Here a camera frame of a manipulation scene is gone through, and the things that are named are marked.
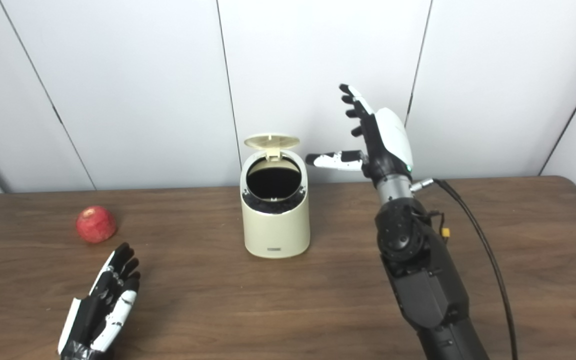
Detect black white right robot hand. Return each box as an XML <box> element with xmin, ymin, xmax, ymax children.
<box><xmin>305</xmin><ymin>84</ymin><xmax>415</xmax><ymax>187</ymax></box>

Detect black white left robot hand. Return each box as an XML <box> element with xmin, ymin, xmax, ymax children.
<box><xmin>58</xmin><ymin>243</ymin><xmax>141</xmax><ymax>360</ymax></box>

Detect red apple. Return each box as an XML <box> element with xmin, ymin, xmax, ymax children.
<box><xmin>76</xmin><ymin>206</ymin><xmax>118</xmax><ymax>244</ymax></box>

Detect cream round bin lid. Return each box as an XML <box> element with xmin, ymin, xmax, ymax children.
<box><xmin>244</xmin><ymin>133</ymin><xmax>300</xmax><ymax>161</ymax></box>

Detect cream-colored desktop bin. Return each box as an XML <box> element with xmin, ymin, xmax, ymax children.
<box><xmin>240</xmin><ymin>133</ymin><xmax>311</xmax><ymax>259</ymax></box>

